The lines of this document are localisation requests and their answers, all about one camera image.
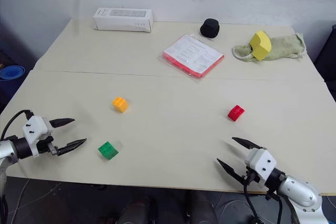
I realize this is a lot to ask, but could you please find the pale green towel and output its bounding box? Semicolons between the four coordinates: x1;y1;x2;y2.
232;33;307;63

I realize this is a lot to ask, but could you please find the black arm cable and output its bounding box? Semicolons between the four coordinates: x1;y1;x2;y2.
0;109;35;141
243;178;285;224

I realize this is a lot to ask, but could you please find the green toy brick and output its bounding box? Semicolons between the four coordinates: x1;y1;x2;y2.
97;141;120;161

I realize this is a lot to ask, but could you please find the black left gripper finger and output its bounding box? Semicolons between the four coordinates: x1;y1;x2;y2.
56;137;88;157
49;118;76;128

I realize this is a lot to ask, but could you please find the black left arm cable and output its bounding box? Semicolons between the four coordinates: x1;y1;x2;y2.
0;109;35;141

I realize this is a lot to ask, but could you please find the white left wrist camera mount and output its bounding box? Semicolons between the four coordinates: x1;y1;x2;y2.
22;115;54;158

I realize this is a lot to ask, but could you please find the orange toy brick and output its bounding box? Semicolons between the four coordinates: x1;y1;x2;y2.
112;96;129;113

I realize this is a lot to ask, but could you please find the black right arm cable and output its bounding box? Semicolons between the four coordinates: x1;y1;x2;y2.
243;178;285;224

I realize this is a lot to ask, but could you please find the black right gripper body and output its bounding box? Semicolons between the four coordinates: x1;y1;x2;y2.
241;167;264;186

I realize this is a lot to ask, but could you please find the yellow foam block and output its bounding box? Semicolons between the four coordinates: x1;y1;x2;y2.
248;30;272;62

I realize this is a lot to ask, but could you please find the black round cap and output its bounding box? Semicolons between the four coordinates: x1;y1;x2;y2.
199;18;221;39

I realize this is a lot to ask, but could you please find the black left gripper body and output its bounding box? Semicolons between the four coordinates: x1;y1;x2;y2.
36;135;59;156

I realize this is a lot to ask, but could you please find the white cardboard box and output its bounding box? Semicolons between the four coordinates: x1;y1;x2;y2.
92;7;154;34

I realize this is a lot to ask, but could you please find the red toy brick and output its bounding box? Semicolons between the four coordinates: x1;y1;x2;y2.
227;104;246;123

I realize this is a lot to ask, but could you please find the paper booklet in red sleeve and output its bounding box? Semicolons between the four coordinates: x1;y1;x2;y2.
158;34;226;79

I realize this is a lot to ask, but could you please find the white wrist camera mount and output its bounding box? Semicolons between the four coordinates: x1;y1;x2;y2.
244;147;278;187
22;115;54;158

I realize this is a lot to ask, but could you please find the white floor cable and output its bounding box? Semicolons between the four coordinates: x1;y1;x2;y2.
9;178;62;218

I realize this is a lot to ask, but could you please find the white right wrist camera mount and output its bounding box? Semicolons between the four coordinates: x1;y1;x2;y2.
244;147;278;187

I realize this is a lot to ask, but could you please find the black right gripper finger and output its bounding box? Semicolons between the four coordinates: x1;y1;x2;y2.
232;136;265;151
216;158;247;185

